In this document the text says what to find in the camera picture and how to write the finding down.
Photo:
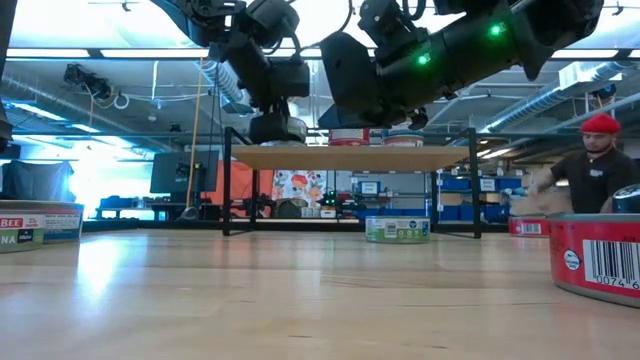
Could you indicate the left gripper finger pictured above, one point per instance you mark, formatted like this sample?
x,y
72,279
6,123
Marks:
x,y
267,129

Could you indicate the red label can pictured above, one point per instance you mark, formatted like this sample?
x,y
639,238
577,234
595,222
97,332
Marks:
x,y
349,139
527,227
570,260

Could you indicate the gold lid blue label can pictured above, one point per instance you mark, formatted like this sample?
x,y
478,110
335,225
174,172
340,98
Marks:
x,y
402,140

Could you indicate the green label tuna can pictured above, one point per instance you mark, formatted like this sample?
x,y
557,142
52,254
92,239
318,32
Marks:
x,y
20,235
397,231

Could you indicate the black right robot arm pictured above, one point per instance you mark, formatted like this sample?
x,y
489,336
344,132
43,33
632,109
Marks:
x,y
475,45

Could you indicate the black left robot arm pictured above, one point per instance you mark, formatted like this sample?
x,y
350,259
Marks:
x,y
200,15

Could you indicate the orange fabric panel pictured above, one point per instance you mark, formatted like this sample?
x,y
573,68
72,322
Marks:
x,y
240,180

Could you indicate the floral patterned cloth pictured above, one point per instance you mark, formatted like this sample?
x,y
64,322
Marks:
x,y
300,187

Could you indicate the black device green lights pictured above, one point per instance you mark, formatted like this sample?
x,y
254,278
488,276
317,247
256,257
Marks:
x,y
329,198

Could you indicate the black monitor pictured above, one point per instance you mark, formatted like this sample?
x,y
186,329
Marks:
x,y
175,172

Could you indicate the blue framed sign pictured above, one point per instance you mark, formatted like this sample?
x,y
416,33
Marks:
x,y
369,188

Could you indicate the blue storage bins rack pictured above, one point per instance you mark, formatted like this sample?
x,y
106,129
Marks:
x,y
455,184

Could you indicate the black ceiling mounted device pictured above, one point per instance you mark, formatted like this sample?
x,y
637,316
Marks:
x,y
87,80

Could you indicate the cardboard box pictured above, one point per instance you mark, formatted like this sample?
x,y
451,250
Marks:
x,y
542,204

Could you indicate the grey cloth cover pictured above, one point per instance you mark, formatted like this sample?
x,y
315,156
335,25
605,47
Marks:
x,y
35,180

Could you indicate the person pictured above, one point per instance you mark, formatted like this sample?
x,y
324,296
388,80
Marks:
x,y
595,180

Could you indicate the blue rounded object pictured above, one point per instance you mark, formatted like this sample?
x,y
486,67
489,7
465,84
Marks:
x,y
627,198

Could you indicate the wooden shelf black metal frame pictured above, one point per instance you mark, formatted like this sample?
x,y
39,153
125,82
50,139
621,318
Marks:
x,y
350,159

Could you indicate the black metal table frame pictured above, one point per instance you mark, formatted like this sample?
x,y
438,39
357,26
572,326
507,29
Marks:
x,y
150,226

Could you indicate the silver ventilation duct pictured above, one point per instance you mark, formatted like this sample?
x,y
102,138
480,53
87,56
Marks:
x,y
550,97

